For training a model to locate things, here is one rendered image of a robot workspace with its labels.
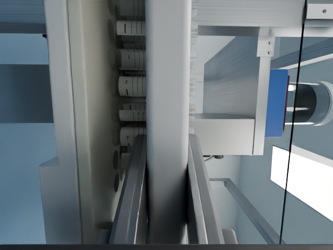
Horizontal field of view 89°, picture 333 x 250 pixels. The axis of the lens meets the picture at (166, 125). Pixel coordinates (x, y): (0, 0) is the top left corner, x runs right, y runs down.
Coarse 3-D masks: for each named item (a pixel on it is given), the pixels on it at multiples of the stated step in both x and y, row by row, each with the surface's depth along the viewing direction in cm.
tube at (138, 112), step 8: (112, 104) 11; (120, 104) 11; (128, 104) 12; (136, 104) 12; (144, 104) 12; (192, 104) 12; (112, 112) 11; (120, 112) 11; (128, 112) 11; (136, 112) 11; (144, 112) 11; (192, 112) 11; (120, 120) 12; (128, 120) 12; (136, 120) 12; (144, 120) 12; (192, 120) 12
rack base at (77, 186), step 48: (48, 0) 7; (96, 0) 9; (48, 48) 8; (96, 48) 9; (96, 96) 9; (96, 144) 9; (48, 192) 8; (96, 192) 9; (48, 240) 8; (96, 240) 9
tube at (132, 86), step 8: (112, 80) 11; (120, 80) 11; (128, 80) 11; (136, 80) 11; (144, 80) 11; (192, 80) 11; (112, 88) 11; (120, 88) 11; (128, 88) 11; (136, 88) 11; (144, 88) 11; (192, 88) 11; (192, 96) 12
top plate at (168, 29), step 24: (168, 0) 7; (168, 24) 7; (168, 48) 7; (168, 72) 7; (168, 96) 8; (168, 120) 8; (168, 144) 8; (168, 168) 8; (168, 192) 8; (168, 216) 8; (168, 240) 8
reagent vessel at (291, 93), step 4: (292, 84) 55; (288, 88) 54; (292, 88) 54; (288, 92) 53; (292, 92) 53; (288, 96) 53; (292, 96) 53; (288, 100) 52; (292, 100) 52; (288, 104) 53; (292, 104) 53; (288, 108) 53; (292, 108) 53; (288, 112) 53; (292, 112) 53; (288, 116) 54; (292, 116) 54; (288, 120) 56; (288, 124) 60
